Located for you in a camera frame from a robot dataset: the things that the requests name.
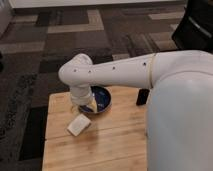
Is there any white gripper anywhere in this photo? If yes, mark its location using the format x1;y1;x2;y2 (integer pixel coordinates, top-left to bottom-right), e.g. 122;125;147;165
70;85;97;116

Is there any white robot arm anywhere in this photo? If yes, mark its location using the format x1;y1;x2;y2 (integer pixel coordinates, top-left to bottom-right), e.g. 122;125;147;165
58;50;213;171

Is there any dark blue ceramic bowl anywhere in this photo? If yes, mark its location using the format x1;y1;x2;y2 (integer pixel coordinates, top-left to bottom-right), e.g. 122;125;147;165
79;86;111;114

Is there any white sponge block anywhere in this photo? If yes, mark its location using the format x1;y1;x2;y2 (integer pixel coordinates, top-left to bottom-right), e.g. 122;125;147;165
67;114;91;136

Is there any wooden table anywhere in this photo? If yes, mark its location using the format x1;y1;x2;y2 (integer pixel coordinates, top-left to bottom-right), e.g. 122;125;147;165
42;86;147;171

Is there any black rectangular phone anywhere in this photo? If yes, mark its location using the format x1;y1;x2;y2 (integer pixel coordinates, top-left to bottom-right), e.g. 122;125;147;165
136;89;150;106

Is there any black office chair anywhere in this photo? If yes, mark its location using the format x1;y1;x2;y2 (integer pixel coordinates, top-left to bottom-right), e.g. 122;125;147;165
172;0;213;53

